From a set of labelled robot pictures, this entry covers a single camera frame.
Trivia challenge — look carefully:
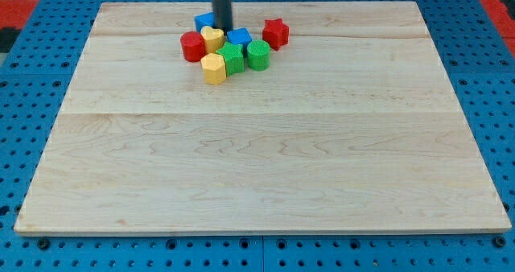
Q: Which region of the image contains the blue cube block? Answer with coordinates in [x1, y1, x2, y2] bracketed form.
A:
[227, 27, 253, 57]

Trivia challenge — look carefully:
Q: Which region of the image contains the green cylinder block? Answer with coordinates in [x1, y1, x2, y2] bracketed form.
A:
[247, 40, 270, 71]

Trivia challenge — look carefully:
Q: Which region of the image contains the yellow pentagon block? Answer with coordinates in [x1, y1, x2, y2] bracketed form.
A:
[200, 53, 227, 85]

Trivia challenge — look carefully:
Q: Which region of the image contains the red cylinder block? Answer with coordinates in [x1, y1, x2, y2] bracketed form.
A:
[180, 31, 207, 63]

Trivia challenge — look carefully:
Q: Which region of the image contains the yellow heart block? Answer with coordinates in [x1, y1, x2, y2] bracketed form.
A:
[200, 26, 225, 53]

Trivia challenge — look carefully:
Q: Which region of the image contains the blue triangle block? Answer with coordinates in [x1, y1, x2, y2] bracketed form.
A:
[194, 12, 215, 32]

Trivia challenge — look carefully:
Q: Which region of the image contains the red star block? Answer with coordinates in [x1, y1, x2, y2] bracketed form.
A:
[262, 18, 290, 51]

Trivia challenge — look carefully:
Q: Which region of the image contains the green star block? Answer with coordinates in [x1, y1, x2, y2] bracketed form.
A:
[216, 42, 245, 76]

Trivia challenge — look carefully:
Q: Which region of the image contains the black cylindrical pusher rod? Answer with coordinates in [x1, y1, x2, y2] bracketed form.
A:
[212, 0, 233, 33]

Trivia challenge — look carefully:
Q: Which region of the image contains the light wooden board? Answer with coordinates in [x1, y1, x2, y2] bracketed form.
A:
[14, 2, 512, 237]

